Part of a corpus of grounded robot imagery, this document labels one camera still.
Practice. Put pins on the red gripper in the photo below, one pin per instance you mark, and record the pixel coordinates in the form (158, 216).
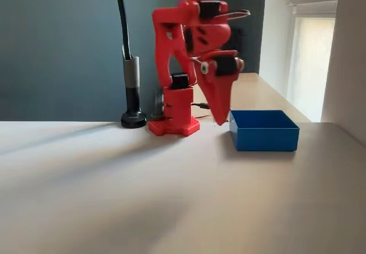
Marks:
(218, 86)

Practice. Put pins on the red robot arm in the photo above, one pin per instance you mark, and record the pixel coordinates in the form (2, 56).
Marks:
(177, 108)

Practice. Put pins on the blue box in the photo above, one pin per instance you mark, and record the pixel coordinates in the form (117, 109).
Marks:
(266, 139)

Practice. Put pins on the black round object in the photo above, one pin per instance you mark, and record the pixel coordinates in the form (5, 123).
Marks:
(133, 93)

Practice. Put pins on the white window frame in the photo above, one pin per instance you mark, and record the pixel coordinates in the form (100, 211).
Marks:
(314, 51)

